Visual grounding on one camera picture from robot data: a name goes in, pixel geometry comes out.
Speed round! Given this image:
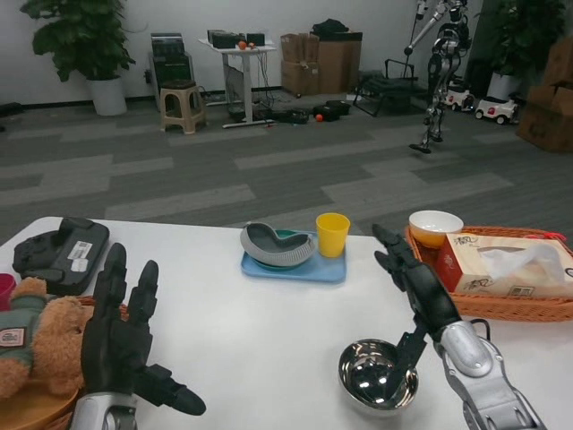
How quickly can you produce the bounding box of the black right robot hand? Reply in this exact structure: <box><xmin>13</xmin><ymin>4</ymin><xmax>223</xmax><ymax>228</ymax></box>
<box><xmin>372</xmin><ymin>223</ymin><xmax>463</xmax><ymax>389</ymax></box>

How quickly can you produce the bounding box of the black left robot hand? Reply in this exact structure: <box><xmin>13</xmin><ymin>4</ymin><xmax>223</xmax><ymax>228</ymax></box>
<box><xmin>80</xmin><ymin>243</ymin><xmax>208</xmax><ymax>417</ymax></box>

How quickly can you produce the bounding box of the shiny metal bowl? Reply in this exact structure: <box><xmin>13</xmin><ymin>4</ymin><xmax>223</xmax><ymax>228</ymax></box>
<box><xmin>338</xmin><ymin>340</ymin><xmax>422</xmax><ymax>417</ymax></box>

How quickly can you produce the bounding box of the white and orange bowl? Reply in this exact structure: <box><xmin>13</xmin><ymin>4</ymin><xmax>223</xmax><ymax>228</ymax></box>
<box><xmin>408</xmin><ymin>210</ymin><xmax>465</xmax><ymax>248</ymax></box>

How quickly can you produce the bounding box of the tissue box with red print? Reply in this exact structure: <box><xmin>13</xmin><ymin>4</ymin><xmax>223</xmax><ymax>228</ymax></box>
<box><xmin>436</xmin><ymin>232</ymin><xmax>573</xmax><ymax>299</ymax></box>

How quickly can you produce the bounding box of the brown teddy bear green vest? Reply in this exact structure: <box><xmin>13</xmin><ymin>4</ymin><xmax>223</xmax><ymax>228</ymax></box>
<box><xmin>0</xmin><ymin>276</ymin><xmax>98</xmax><ymax>400</ymax></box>

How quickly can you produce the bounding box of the orange wicker basket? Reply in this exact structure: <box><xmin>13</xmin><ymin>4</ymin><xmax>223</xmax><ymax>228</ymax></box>
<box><xmin>405</xmin><ymin>223</ymin><xmax>573</xmax><ymax>323</ymax></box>

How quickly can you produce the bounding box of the light blue plastic tray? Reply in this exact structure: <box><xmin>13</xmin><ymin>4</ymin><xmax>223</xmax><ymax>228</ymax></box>
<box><xmin>240</xmin><ymin>230</ymin><xmax>348</xmax><ymax>284</ymax></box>

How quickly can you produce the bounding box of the black handheld controller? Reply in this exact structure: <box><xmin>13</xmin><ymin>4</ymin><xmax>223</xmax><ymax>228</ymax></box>
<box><xmin>12</xmin><ymin>217</ymin><xmax>111</xmax><ymax>297</ymax></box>

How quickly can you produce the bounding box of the yellow plastic cup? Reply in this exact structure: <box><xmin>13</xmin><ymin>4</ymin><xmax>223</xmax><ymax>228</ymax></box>
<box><xmin>315</xmin><ymin>212</ymin><xmax>351</xmax><ymax>259</ymax></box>

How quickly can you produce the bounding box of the red plastic cup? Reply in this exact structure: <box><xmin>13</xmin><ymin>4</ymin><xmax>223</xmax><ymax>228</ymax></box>
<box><xmin>0</xmin><ymin>273</ymin><xmax>17</xmax><ymax>313</ymax></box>

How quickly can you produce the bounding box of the grey woven soft basket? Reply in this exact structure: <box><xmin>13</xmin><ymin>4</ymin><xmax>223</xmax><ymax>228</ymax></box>
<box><xmin>240</xmin><ymin>221</ymin><xmax>316</xmax><ymax>266</ymax></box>

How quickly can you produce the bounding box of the long white toy car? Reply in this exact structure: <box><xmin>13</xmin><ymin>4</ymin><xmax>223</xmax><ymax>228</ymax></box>
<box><xmin>474</xmin><ymin>94</ymin><xmax>523</xmax><ymax>126</ymax></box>

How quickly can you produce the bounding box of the small white toy car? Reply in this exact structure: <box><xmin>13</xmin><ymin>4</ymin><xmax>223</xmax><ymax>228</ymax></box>
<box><xmin>445</xmin><ymin>82</ymin><xmax>477</xmax><ymax>113</ymax></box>

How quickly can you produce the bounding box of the brown cardboard box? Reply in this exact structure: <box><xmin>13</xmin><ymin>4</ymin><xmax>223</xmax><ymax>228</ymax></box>
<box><xmin>543</xmin><ymin>38</ymin><xmax>573</xmax><ymax>89</ymax></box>
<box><xmin>516</xmin><ymin>84</ymin><xmax>573</xmax><ymax>153</ymax></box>

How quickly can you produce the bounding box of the black floor case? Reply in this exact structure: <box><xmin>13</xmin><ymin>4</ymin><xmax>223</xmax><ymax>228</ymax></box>
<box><xmin>312</xmin><ymin>100</ymin><xmax>353</xmax><ymax>123</ymax></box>

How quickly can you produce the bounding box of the white plant pot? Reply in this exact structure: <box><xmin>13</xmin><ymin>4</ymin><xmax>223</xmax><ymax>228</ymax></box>
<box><xmin>87</xmin><ymin>75</ymin><xmax>128</xmax><ymax>116</ymax></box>
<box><xmin>486</xmin><ymin>71</ymin><xmax>523</xmax><ymax>102</ymax></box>

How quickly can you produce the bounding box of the silver black humanoid robot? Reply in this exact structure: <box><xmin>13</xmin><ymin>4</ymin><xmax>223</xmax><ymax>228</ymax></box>
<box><xmin>404</xmin><ymin>0</ymin><xmax>473</xmax><ymax>155</ymax></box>

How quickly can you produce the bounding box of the tall cardboard box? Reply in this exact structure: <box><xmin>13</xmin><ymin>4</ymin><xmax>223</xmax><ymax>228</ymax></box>
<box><xmin>316</xmin><ymin>31</ymin><xmax>363</xmax><ymax>94</ymax></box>

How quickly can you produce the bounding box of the small closed cardboard box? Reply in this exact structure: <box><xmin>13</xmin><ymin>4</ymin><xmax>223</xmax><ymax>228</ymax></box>
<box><xmin>280</xmin><ymin>60</ymin><xmax>320</xmax><ymax>96</ymax></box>

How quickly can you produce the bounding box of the beige plastic stool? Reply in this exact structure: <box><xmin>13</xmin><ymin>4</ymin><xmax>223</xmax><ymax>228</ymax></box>
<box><xmin>158</xmin><ymin>79</ymin><xmax>208</xmax><ymax>134</ymax></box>

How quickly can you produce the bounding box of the dark green potted plant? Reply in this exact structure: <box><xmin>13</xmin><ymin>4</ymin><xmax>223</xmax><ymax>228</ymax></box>
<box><xmin>474</xmin><ymin>0</ymin><xmax>568</xmax><ymax>77</ymax></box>

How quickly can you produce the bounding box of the small open cardboard box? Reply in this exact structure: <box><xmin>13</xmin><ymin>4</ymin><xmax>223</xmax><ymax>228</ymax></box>
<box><xmin>280</xmin><ymin>33</ymin><xmax>320</xmax><ymax>64</ymax></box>

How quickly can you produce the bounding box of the white standing desk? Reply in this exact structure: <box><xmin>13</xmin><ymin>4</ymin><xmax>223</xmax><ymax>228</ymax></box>
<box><xmin>198</xmin><ymin>35</ymin><xmax>278</xmax><ymax>130</ymax></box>

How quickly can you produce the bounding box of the black bag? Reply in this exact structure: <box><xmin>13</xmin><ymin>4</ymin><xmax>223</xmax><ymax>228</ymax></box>
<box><xmin>311</xmin><ymin>18</ymin><xmax>350</xmax><ymax>35</ymax></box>

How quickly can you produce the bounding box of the black equipment cabinet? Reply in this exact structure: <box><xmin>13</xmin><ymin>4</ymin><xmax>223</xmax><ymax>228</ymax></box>
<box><xmin>149</xmin><ymin>31</ymin><xmax>194</xmax><ymax>111</ymax></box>

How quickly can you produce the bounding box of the large green potted plant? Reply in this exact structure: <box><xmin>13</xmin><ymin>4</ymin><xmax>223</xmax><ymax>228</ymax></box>
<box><xmin>20</xmin><ymin>0</ymin><xmax>137</xmax><ymax>84</ymax></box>

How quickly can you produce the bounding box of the large black desk box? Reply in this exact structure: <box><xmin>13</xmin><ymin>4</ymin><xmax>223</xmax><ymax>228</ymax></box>
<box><xmin>207</xmin><ymin>30</ymin><xmax>241</xmax><ymax>49</ymax></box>

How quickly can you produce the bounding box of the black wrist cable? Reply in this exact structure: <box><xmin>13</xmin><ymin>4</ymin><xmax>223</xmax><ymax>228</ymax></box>
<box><xmin>467</xmin><ymin>318</ymin><xmax>492</xmax><ymax>341</ymax></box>

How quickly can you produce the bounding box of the black folding metal frame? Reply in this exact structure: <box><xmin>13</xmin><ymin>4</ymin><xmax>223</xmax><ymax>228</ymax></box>
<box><xmin>352</xmin><ymin>57</ymin><xmax>431</xmax><ymax>118</ymax></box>

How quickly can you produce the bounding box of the black cable pile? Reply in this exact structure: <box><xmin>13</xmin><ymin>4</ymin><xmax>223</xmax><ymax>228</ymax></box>
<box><xmin>268</xmin><ymin>108</ymin><xmax>311</xmax><ymax>126</ymax></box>

